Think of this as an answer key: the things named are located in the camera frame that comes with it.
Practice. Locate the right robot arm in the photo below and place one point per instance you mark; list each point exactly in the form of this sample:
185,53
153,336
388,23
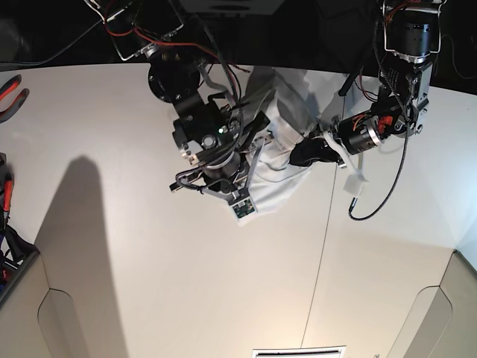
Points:
211,132

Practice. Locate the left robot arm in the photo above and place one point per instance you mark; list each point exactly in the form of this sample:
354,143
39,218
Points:
405,36

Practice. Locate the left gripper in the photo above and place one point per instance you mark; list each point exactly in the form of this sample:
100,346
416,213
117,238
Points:
356,135

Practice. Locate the white t-shirt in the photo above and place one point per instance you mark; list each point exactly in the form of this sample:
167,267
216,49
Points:
293,100

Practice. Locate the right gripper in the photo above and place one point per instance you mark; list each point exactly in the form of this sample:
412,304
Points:
228,179

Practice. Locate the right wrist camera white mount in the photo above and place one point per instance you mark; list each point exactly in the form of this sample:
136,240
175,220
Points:
244,208

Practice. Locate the white speaker box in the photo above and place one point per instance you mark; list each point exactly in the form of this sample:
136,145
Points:
254,7

